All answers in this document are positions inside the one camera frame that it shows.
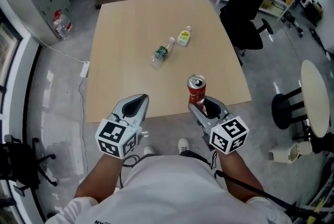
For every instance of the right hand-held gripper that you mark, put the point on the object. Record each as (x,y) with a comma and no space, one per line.
(229,131)

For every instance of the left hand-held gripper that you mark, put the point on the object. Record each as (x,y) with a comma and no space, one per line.
(112,134)

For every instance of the red soda can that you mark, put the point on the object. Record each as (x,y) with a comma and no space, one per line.
(196,92)

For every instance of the green label plastic bottle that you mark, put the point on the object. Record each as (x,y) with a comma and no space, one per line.
(160,52)

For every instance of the small beige trash bin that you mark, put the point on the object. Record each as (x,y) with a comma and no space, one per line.
(280,153)

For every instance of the yellow label plastic bottle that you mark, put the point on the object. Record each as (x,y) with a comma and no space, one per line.
(183,37)

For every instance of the person's right forearm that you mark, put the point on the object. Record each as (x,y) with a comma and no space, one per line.
(235,168)

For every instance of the person's left forearm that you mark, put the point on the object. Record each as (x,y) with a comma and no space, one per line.
(99,178)

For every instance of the person's right white shoe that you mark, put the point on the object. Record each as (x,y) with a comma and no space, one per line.
(183,145)

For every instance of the person's white shoe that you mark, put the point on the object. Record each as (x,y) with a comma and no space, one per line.
(183,145)
(149,151)

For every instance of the person's left white shoe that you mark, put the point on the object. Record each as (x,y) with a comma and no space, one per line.
(149,151)

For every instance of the white power strip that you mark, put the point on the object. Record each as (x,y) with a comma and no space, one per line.
(84,69)

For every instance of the person's white shirt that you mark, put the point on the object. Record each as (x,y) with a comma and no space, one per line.
(169,191)

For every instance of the round wooden table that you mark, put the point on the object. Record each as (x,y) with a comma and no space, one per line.
(314,97)

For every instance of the large red-capped water jug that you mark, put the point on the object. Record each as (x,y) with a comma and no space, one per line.
(62,25)

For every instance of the brown cardboard box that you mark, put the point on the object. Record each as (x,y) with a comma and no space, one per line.
(266,5)

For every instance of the black wheeled floor device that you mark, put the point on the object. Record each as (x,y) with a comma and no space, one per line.
(295,23)

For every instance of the small yellow bin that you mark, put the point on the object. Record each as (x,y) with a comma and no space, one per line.
(288,1)

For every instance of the black-framed window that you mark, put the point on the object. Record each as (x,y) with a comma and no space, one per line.
(7,48)

